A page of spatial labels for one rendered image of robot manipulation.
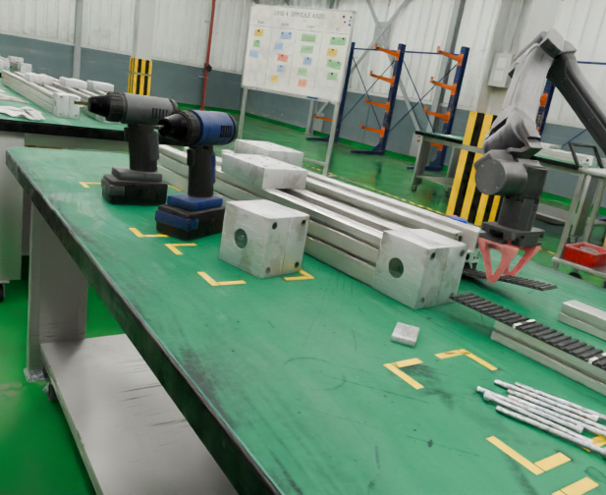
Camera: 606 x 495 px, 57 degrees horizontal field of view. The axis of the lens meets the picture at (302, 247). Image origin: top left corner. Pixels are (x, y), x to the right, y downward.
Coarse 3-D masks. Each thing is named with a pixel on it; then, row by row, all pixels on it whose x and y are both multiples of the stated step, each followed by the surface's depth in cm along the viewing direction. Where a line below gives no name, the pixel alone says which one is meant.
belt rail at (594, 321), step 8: (568, 304) 87; (576, 304) 87; (584, 304) 88; (568, 312) 87; (576, 312) 86; (584, 312) 85; (592, 312) 85; (600, 312) 85; (560, 320) 88; (568, 320) 87; (576, 320) 86; (584, 320) 85; (592, 320) 84; (600, 320) 83; (584, 328) 85; (592, 328) 84; (600, 328) 84; (600, 336) 83
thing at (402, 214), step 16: (320, 176) 137; (320, 192) 127; (336, 192) 121; (352, 192) 121; (368, 192) 125; (368, 208) 114; (384, 208) 111; (400, 208) 117; (416, 208) 115; (400, 224) 109; (416, 224) 105; (432, 224) 102; (448, 224) 108; (464, 224) 107; (464, 240) 106
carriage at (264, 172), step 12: (228, 156) 118; (240, 156) 118; (252, 156) 121; (264, 156) 124; (228, 168) 118; (240, 168) 115; (252, 168) 111; (264, 168) 108; (276, 168) 110; (288, 168) 113; (300, 168) 116; (252, 180) 111; (264, 180) 109; (276, 180) 111; (288, 180) 113; (300, 180) 114
